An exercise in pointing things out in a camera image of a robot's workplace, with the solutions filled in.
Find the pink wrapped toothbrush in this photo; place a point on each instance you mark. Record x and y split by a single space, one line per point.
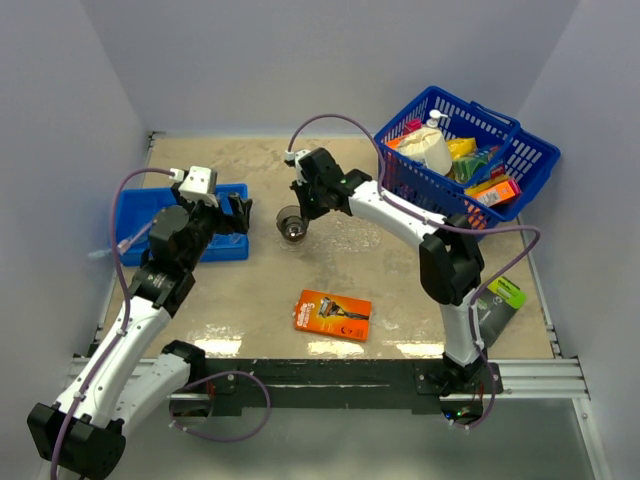
124 245

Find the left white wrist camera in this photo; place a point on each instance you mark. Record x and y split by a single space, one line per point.
197 184

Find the black aluminium base frame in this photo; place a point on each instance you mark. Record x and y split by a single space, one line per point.
228 386

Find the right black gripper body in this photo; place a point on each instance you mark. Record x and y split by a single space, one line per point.
315 190

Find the blue plastic bin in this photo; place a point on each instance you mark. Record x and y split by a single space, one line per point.
137 207

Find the dark smoked plastic cup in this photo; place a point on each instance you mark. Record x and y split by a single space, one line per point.
291 224

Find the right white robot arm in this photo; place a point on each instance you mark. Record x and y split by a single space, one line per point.
449 258

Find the black green razor package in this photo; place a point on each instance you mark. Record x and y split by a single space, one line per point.
497 305

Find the white pump bottle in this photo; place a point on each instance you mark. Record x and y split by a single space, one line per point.
435 117

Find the orange razor box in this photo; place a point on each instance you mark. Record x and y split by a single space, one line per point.
332 315

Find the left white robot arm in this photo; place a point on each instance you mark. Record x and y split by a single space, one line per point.
85 430

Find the blue shopping basket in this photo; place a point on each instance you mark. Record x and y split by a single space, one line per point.
524 157

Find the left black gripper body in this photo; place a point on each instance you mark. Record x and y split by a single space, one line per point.
204 218

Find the green sponge pack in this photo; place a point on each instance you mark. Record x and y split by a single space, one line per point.
465 166

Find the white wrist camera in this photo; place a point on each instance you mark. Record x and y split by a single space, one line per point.
293 159
197 184

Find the yellow sponge pack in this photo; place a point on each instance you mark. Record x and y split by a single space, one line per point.
461 147

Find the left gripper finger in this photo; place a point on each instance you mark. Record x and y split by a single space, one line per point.
238 223
238 204

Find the clear textured acrylic tray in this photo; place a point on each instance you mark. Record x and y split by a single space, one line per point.
335 234

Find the orange pink box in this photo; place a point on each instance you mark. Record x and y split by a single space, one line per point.
495 191

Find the small red box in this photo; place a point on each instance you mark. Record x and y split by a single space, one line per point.
412 125

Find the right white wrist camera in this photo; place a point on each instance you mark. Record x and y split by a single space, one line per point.
293 159

